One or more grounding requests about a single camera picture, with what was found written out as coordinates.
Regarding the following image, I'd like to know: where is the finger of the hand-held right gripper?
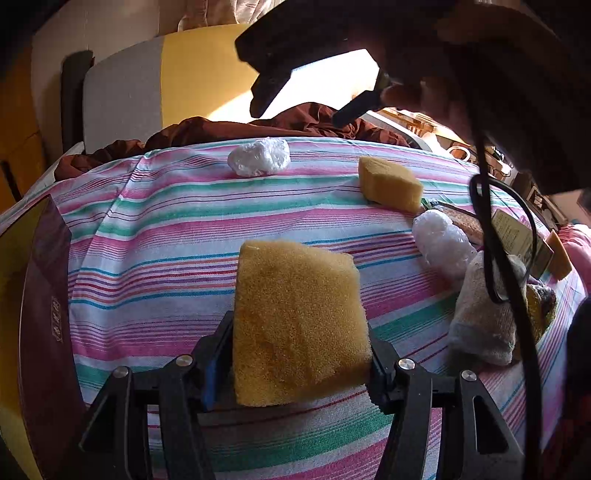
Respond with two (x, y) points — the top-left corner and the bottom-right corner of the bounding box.
(248, 65), (301, 118)
(331, 69), (394, 129)

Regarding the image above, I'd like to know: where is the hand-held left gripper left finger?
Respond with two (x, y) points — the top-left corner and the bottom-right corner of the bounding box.
(78, 310), (236, 480)

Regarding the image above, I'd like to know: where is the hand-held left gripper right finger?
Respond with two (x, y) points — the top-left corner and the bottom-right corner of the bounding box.
(367, 323), (527, 480)

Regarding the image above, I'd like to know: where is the white plastic ball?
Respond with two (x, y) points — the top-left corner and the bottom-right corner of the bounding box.
(227, 137), (291, 177)

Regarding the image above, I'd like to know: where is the small yellow sponge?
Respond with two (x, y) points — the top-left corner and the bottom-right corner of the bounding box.
(358, 156), (424, 214)

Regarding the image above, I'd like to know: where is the large yellow sponge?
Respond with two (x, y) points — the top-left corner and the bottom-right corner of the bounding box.
(232, 240), (374, 408)

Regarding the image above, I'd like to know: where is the beige sock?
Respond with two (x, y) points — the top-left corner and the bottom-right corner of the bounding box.
(448, 251), (529, 367)

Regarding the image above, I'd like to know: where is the white bubble wrap bundle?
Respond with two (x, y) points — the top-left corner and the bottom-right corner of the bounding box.
(412, 210), (478, 280)

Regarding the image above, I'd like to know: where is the person's right hand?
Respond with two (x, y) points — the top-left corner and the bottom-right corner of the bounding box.
(382, 76), (467, 131)

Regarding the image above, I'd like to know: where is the wooden side table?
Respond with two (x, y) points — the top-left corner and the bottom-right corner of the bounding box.
(390, 108), (462, 139)

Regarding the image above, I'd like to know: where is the maroon cloth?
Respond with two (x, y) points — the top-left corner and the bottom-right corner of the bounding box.
(54, 102), (416, 181)

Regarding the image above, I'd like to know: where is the beige curtain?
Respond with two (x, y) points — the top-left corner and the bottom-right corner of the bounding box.
(178, 0), (243, 31)

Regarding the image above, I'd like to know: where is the striped pink green cloth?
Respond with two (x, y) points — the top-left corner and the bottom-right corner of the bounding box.
(0, 137), (591, 480)

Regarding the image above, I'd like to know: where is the yellow and dark scourer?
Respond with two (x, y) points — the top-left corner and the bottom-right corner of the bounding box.
(524, 282), (558, 344)

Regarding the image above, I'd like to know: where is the green cardboard box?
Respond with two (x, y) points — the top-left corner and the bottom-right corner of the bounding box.
(490, 208), (555, 278)

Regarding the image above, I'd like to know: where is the orange sponge piece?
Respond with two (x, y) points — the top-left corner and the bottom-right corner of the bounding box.
(545, 230), (574, 281)

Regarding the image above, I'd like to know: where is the wooden wardrobe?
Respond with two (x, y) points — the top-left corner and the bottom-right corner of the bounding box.
(0, 46), (47, 204)

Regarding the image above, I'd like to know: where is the white chair frame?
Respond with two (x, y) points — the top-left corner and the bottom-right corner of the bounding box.
(365, 111), (439, 151)

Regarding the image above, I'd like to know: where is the black cable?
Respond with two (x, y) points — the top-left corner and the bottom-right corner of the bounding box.
(468, 106), (543, 480)

